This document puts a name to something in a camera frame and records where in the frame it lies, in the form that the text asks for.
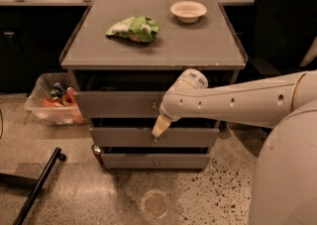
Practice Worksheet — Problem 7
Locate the orange item in bin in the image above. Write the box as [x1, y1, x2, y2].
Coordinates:
[42, 86, 77, 107]

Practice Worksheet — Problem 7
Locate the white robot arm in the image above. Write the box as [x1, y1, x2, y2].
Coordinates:
[153, 69, 317, 225]

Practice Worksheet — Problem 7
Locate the grey drawer cabinet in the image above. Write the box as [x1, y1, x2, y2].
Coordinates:
[61, 0, 247, 165]

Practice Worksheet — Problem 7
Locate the grey bottom drawer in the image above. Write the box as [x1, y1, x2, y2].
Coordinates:
[101, 154, 210, 169]

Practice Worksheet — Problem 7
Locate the round floor cover plate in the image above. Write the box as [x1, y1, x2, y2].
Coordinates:
[141, 189, 170, 220]

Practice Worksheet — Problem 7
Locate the black metal stand leg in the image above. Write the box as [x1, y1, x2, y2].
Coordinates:
[0, 148, 66, 225]

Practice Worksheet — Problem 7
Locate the grey drawer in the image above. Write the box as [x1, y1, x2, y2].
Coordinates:
[72, 69, 219, 120]
[90, 128, 219, 148]
[101, 154, 210, 169]

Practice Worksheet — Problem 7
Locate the grey middle drawer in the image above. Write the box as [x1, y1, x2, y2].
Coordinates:
[90, 128, 219, 148]

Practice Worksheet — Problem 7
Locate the grey top drawer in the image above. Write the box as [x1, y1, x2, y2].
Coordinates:
[72, 69, 219, 120]

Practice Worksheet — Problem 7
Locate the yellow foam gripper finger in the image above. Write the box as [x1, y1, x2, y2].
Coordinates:
[152, 115, 170, 138]

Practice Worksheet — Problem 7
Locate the clear plastic bin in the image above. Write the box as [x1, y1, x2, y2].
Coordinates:
[24, 72, 85, 125]

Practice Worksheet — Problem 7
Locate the black office chair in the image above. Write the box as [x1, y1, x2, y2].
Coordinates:
[237, 0, 317, 83]

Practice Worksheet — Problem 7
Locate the green chip bag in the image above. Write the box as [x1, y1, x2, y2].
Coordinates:
[105, 16, 159, 43]

